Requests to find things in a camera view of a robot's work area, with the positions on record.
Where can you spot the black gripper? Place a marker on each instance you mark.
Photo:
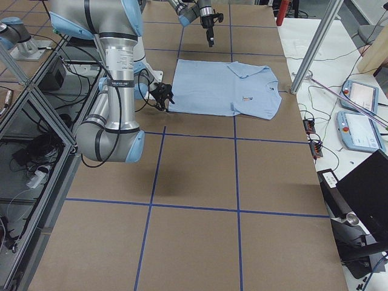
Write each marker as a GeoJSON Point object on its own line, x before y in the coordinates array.
{"type": "Point", "coordinates": [160, 92]}
{"type": "Point", "coordinates": [207, 21]}

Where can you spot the light blue t-shirt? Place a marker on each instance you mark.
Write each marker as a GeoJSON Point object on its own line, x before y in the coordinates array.
{"type": "Point", "coordinates": [225, 89]}

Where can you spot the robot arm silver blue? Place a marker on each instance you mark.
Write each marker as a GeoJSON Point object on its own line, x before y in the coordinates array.
{"type": "Point", "coordinates": [110, 132]}
{"type": "Point", "coordinates": [188, 11]}

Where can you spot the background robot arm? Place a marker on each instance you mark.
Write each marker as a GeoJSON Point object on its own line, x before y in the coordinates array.
{"type": "Point", "coordinates": [14, 34]}

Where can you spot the red fire extinguisher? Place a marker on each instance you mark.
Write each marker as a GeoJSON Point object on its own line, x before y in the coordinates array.
{"type": "Point", "coordinates": [282, 12]}

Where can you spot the reacher grabber stick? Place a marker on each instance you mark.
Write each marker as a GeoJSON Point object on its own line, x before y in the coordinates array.
{"type": "Point", "coordinates": [371, 115]}

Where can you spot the upper orange circuit board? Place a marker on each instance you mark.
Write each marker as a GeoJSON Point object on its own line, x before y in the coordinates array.
{"type": "Point", "coordinates": [308, 122]}

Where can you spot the orange circuit board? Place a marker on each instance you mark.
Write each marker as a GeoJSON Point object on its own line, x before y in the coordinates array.
{"type": "Point", "coordinates": [308, 122]}
{"type": "Point", "coordinates": [316, 148]}

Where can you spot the lower orange circuit board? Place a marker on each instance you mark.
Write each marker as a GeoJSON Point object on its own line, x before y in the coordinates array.
{"type": "Point", "coordinates": [316, 148]}

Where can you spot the upper teach pendant tablet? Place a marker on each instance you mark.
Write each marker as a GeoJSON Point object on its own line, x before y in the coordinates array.
{"type": "Point", "coordinates": [361, 94]}

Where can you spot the teach pendant tablet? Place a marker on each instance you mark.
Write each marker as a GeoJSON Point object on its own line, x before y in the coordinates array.
{"type": "Point", "coordinates": [361, 94]}
{"type": "Point", "coordinates": [358, 132]}

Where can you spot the lower teach pendant tablet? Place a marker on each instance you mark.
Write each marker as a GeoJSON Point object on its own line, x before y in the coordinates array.
{"type": "Point", "coordinates": [358, 132]}

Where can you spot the black box with label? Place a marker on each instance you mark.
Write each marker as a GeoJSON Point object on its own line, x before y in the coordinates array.
{"type": "Point", "coordinates": [331, 194]}

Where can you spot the black monitor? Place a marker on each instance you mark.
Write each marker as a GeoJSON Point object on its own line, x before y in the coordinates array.
{"type": "Point", "coordinates": [364, 189]}

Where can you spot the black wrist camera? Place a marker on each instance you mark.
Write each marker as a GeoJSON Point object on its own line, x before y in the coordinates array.
{"type": "Point", "coordinates": [162, 92]}
{"type": "Point", "coordinates": [218, 17]}

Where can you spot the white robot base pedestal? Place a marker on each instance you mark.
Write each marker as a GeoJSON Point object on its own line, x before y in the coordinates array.
{"type": "Point", "coordinates": [146, 78]}

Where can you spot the aluminium frame post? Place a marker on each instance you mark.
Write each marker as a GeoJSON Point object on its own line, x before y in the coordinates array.
{"type": "Point", "coordinates": [317, 40]}

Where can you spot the aluminium side frame rack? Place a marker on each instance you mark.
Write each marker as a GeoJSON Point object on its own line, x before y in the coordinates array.
{"type": "Point", "coordinates": [44, 98]}

